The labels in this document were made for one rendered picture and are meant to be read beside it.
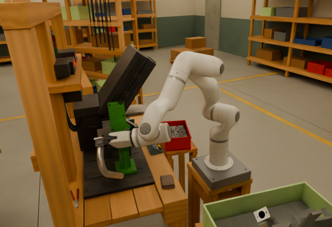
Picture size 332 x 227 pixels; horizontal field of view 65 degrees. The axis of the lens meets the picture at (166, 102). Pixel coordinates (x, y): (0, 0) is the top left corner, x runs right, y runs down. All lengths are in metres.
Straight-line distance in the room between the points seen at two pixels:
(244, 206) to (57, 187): 0.95
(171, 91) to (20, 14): 0.63
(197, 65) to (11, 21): 0.76
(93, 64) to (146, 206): 3.78
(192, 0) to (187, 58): 11.02
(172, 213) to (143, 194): 0.20
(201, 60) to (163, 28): 10.41
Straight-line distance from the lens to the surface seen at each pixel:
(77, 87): 1.43
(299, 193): 1.72
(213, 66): 1.26
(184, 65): 1.16
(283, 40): 7.29
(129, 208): 1.53
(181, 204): 1.55
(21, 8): 1.09
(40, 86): 1.13
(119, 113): 1.87
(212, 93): 1.42
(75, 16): 5.00
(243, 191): 1.84
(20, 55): 1.11
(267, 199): 1.60
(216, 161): 1.73
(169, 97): 1.11
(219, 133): 1.62
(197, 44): 8.54
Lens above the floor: 1.93
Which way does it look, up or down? 22 degrees down
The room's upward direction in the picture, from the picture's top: 2 degrees counter-clockwise
